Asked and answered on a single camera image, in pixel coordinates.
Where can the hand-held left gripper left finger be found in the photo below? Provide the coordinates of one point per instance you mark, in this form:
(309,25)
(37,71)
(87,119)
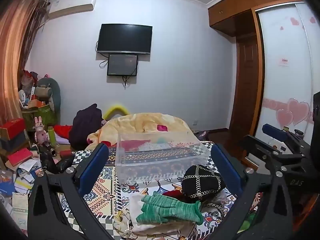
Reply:
(96,166)

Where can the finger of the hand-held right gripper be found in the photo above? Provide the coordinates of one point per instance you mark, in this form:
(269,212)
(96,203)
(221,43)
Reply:
(273,132)
(270,148)

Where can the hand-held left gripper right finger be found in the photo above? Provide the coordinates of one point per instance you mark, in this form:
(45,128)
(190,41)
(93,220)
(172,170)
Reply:
(225,166)

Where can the clear plastic storage bin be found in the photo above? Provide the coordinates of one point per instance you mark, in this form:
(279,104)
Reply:
(160,160)

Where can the green knit gloves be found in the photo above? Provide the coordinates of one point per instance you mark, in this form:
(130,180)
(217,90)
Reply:
(167,208)

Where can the dark purple jacket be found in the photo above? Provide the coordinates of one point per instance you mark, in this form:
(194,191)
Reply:
(85,127)

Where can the red and white cloth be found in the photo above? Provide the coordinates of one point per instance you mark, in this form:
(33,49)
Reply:
(133,145)

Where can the red cushion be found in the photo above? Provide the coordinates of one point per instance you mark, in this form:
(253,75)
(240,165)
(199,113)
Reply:
(63,131)

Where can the black cylindrical device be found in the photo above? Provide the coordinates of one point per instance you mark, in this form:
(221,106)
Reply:
(47,155)

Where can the green bottle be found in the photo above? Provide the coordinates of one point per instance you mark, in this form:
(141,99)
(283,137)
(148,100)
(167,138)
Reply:
(52,135)

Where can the brown wooden door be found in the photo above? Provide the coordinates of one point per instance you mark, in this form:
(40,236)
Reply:
(246,85)

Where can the white sliding wardrobe door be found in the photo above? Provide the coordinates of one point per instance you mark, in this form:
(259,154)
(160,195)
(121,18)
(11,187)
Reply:
(287,75)

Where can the green cloth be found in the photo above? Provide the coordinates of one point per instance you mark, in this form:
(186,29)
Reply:
(247,221)

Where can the yellow curved pillow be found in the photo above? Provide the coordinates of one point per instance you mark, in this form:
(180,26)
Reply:
(117,110)

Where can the yellow quilt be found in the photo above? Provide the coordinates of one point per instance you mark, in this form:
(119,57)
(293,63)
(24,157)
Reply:
(140,123)

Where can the white cloth pouch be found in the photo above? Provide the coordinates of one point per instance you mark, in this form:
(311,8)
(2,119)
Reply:
(136,217)

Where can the pink bunny toy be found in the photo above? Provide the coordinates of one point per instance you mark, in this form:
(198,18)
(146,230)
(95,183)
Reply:
(40,131)

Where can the magenta cloth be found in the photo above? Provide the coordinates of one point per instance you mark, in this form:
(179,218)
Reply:
(162,128)

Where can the red book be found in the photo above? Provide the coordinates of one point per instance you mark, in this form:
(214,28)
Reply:
(20,156)

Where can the pile of papers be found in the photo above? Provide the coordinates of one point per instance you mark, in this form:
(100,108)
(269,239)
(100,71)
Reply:
(20,180)

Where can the grey plush toy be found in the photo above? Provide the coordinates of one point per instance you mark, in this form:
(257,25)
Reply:
(48,92)

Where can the red box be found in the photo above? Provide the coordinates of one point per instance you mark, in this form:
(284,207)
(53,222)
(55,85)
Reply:
(12,128)

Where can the wooden wardrobe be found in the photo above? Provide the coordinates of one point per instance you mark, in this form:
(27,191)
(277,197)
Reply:
(235,7)

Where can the orange curtain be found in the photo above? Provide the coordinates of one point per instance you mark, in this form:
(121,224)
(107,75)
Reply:
(17,55)

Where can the white air conditioner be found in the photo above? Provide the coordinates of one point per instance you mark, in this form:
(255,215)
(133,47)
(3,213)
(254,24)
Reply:
(71,5)

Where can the small black wall monitor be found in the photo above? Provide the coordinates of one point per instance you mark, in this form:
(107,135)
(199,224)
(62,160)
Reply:
(122,64)

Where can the black wall television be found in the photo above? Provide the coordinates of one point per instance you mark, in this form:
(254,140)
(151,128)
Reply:
(124,38)

